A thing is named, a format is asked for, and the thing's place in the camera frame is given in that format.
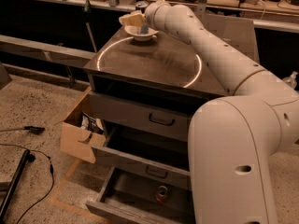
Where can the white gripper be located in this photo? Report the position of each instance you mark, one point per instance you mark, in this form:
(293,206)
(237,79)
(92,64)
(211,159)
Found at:
(149,17)

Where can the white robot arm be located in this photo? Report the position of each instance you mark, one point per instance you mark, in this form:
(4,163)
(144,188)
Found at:
(231,138)

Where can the white paper bowl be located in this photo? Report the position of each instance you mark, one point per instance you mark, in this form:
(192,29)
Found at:
(140,33)

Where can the red soda can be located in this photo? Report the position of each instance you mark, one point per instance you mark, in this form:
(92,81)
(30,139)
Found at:
(161,195)

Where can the grey metal drawer cabinet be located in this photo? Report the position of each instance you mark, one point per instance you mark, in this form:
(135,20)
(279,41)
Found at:
(164,72)

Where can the grey top drawer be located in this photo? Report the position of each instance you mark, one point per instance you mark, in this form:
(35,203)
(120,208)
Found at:
(145,118)

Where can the grey drawer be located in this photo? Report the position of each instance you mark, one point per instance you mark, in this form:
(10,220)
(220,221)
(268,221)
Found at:
(147,154)
(145,118)
(126,198)

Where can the brown cardboard box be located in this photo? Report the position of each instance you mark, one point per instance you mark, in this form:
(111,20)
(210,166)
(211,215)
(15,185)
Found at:
(75,140)

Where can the grey middle drawer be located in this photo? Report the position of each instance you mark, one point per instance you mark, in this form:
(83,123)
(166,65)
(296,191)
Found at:
(147,154)

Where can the grey bottom drawer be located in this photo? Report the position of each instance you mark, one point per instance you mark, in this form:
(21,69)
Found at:
(126,198)

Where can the black pole on floor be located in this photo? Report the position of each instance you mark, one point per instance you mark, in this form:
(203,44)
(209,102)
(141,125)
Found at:
(8,188)

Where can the green handled stick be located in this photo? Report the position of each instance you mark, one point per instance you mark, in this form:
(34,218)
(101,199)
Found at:
(86,14)

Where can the black handled tool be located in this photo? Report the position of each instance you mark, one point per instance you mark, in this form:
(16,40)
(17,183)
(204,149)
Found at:
(30,129)

